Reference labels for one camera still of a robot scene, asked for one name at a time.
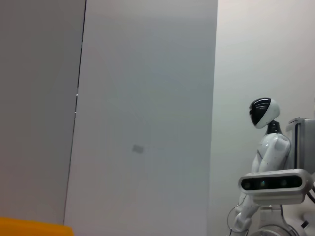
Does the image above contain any grey metal robot stand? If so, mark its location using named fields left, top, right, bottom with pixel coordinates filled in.
left=285, top=117, right=315, bottom=173

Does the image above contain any yellow plastic storage bin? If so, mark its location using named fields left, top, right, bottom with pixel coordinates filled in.
left=0, top=217, right=74, bottom=236

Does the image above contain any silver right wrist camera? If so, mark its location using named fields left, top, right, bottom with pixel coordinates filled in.
left=237, top=168, right=314, bottom=206

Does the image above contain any white humanoid robot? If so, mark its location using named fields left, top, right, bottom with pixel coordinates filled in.
left=226, top=97, right=292, bottom=235

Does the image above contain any right gripper grey cable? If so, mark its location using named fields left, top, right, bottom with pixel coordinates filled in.
left=305, top=181, right=315, bottom=205

